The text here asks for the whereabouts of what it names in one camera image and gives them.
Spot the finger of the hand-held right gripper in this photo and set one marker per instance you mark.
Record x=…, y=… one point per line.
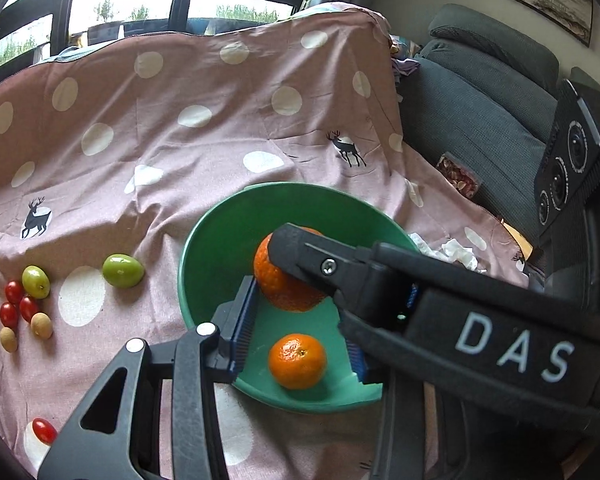
x=370, y=335
x=310, y=252

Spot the pink polka dot blanket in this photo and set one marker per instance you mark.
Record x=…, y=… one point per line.
x=180, y=160

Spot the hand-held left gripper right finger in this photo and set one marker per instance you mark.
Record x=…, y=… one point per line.
x=356, y=362

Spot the green plum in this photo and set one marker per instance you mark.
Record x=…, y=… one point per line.
x=123, y=270
x=35, y=281

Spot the orange packet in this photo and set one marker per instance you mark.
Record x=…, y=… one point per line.
x=519, y=242

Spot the brown longan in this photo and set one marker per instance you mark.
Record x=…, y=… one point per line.
x=8, y=339
x=41, y=325

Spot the green bowl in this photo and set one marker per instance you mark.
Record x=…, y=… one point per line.
x=220, y=240

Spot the pile of clothes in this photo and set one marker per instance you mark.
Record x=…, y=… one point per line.
x=405, y=57

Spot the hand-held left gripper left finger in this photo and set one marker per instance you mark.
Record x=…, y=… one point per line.
x=242, y=325

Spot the clear snack packet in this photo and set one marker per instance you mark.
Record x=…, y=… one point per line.
x=457, y=175

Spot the small orange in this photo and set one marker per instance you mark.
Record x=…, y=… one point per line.
x=297, y=362

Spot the grey sofa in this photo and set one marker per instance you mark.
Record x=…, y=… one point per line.
x=480, y=110

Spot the crumpled white tissue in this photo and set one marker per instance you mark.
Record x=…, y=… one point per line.
x=455, y=255

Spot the large orange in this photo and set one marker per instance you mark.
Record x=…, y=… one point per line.
x=275, y=285

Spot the red cherry tomato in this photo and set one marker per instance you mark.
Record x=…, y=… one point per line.
x=29, y=308
x=44, y=430
x=14, y=291
x=8, y=314

